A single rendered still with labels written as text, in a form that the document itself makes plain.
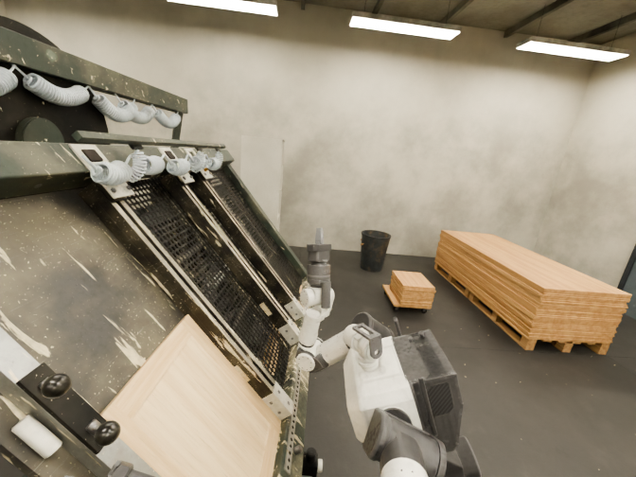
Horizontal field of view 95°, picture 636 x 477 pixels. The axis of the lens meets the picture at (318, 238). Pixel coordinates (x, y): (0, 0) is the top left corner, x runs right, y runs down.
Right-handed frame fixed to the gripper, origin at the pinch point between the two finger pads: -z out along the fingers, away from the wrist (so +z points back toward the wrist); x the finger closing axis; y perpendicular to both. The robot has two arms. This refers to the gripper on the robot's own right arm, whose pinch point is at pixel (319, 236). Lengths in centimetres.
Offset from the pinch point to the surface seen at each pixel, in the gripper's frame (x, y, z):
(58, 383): 77, 0, 25
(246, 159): -203, 263, -107
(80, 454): 71, 7, 43
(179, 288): 36, 33, 19
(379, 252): -385, 129, 28
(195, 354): 35, 24, 40
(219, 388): 31, 18, 51
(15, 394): 79, 13, 29
